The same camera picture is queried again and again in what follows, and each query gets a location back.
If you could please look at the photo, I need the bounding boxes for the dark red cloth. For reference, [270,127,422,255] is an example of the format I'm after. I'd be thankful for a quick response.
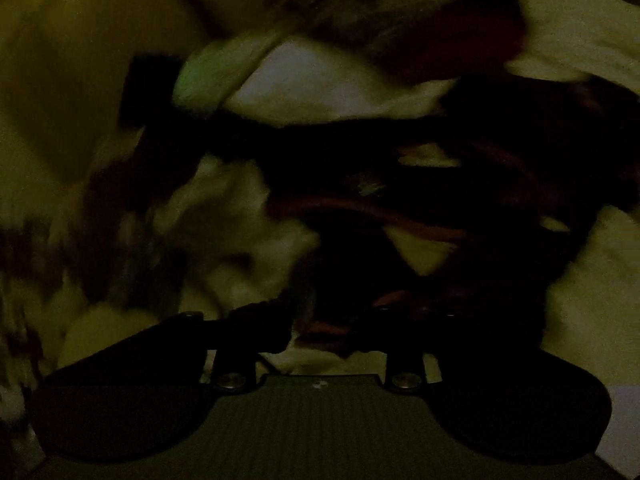
[370,0,531,81]

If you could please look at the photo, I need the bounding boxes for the white bed sheet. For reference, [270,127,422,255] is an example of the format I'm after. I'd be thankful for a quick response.
[0,0,640,461]

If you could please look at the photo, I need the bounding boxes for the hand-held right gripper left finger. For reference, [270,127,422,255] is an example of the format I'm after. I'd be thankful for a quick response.
[150,299,296,393]

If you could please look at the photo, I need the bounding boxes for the patterned printed blanket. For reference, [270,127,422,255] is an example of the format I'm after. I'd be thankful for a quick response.
[250,0,481,61]

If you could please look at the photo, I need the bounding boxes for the dark cartoon print shirt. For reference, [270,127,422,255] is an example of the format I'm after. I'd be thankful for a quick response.
[85,75,640,361]

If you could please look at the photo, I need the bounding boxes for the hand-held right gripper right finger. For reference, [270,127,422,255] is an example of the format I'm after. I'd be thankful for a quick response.
[347,305,481,393]

